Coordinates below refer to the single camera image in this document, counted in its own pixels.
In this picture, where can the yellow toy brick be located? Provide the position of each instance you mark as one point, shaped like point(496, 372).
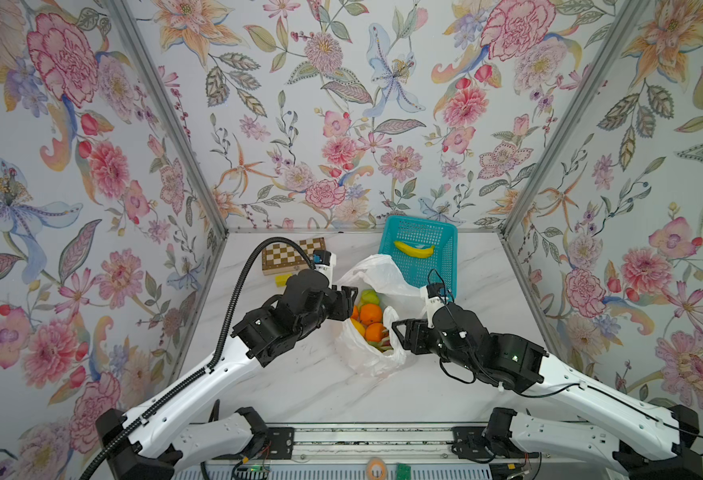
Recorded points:
point(281, 280)

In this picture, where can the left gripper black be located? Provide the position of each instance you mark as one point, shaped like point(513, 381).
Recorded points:
point(339, 301)

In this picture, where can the dragon fruit pink green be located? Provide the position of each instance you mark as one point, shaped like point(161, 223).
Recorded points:
point(382, 346)

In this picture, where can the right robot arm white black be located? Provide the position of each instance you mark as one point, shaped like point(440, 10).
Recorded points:
point(623, 434)

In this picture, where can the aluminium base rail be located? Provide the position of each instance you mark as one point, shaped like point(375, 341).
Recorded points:
point(375, 444)

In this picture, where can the yellow apple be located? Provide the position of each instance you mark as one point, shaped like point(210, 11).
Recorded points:
point(359, 327)

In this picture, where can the teal plastic basket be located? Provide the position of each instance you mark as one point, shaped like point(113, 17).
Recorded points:
point(423, 233)

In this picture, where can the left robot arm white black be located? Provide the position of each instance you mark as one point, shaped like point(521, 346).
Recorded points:
point(252, 344)

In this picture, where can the tape roll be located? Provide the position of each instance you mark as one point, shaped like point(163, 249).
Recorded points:
point(376, 470)

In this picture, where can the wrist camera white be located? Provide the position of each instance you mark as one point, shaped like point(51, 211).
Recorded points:
point(435, 297)
point(324, 262)

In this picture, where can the yellow banana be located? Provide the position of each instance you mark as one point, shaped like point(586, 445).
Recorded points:
point(414, 252)

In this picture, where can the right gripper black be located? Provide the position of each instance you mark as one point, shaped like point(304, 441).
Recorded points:
point(414, 336)

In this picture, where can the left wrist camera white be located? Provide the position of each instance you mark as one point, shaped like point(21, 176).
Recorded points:
point(324, 262)

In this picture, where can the wooden chessboard box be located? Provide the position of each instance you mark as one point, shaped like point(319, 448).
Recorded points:
point(280, 258)

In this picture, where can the white plastic bag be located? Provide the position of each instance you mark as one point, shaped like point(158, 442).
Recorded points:
point(365, 342)

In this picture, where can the green circuit board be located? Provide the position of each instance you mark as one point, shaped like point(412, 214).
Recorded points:
point(403, 472)

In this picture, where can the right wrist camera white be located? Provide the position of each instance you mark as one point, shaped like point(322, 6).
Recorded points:
point(435, 297)

